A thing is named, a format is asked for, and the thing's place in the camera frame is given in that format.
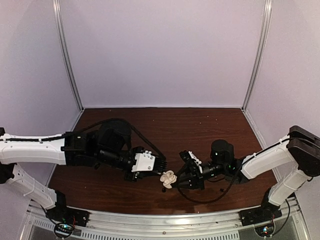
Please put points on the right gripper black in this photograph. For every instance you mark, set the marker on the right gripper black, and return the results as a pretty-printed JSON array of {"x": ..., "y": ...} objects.
[{"x": 193, "y": 175}]

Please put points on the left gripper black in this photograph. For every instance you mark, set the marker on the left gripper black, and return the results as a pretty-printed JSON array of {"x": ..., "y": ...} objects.
[{"x": 139, "y": 175}]

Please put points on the white earbud charging case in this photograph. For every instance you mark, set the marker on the white earbud charging case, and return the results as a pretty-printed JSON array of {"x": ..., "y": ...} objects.
[{"x": 168, "y": 178}]

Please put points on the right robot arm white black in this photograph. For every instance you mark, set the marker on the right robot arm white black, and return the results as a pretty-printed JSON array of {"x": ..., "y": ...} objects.
[{"x": 299, "y": 147}]

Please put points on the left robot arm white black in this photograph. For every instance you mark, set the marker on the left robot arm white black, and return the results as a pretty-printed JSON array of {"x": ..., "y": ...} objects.
[{"x": 113, "y": 142}]

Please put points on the left circuit board with leds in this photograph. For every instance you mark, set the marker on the left circuit board with leds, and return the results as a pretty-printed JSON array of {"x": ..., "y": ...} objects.
[{"x": 63, "y": 230}]

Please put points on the circuit board with leds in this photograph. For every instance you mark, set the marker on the circuit board with leds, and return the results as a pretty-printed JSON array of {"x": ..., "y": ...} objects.
[
  {"x": 265, "y": 230},
  {"x": 63, "y": 230}
]

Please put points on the right circuit board with leds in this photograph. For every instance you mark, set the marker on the right circuit board with leds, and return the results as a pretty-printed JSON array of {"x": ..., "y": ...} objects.
[{"x": 265, "y": 230}]

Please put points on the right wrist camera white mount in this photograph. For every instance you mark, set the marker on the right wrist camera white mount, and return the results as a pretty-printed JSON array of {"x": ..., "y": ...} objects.
[{"x": 188, "y": 156}]

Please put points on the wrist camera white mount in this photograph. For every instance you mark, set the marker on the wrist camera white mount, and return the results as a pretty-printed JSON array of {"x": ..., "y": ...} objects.
[
  {"x": 188, "y": 156},
  {"x": 147, "y": 162}
]

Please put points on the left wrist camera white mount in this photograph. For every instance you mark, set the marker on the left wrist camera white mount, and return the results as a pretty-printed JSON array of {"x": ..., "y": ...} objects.
[{"x": 147, "y": 162}]

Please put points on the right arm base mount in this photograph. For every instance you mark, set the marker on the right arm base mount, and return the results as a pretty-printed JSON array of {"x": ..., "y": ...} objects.
[{"x": 259, "y": 215}]

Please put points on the front aluminium rail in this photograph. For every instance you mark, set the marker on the front aluminium rail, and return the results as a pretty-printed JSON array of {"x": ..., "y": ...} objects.
[{"x": 221, "y": 225}]

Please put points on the right aluminium frame post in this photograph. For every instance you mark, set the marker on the right aluminium frame post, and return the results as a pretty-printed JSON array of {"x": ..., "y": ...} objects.
[{"x": 264, "y": 31}]

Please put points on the aluminium frame post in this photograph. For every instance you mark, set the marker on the aluminium frame post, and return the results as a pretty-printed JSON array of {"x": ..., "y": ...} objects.
[
  {"x": 65, "y": 54},
  {"x": 264, "y": 31}
]

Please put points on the left aluminium frame post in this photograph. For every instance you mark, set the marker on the left aluminium frame post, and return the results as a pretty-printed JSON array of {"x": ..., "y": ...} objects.
[{"x": 65, "y": 54}]

